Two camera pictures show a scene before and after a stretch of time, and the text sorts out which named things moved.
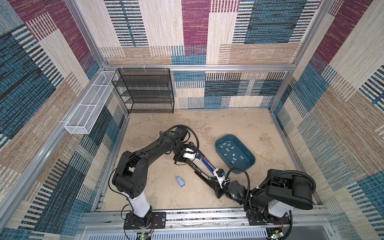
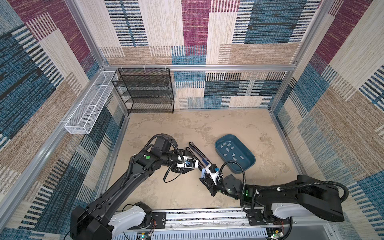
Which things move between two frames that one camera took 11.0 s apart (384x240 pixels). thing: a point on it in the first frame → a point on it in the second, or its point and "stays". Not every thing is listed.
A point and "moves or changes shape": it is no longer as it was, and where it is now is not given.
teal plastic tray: x=234 y=152 stays
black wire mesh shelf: x=146 y=90 stays
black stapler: x=211 y=180 moves or changes shape
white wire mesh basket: x=80 y=120 stays
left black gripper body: x=179 y=157 → x=174 y=169
